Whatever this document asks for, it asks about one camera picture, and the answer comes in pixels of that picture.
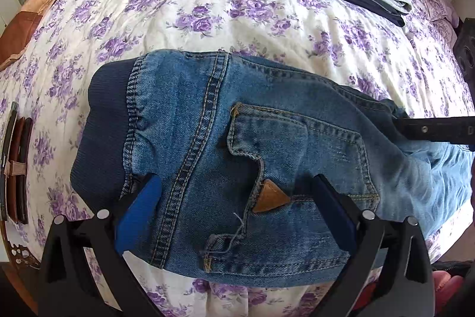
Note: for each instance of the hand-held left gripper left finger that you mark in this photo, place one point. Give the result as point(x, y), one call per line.
point(139, 213)

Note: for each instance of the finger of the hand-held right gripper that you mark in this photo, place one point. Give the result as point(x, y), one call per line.
point(434, 129)

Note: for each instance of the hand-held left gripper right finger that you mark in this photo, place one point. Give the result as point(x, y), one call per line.
point(334, 213)

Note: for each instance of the blue denim pants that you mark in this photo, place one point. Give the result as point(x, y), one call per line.
point(207, 138)

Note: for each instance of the lavender floral pillow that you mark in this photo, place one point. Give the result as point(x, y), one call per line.
point(438, 3)

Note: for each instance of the purple floral bedspread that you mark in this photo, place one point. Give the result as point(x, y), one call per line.
point(222, 16)

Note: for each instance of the orange brown blanket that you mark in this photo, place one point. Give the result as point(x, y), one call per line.
point(33, 16)

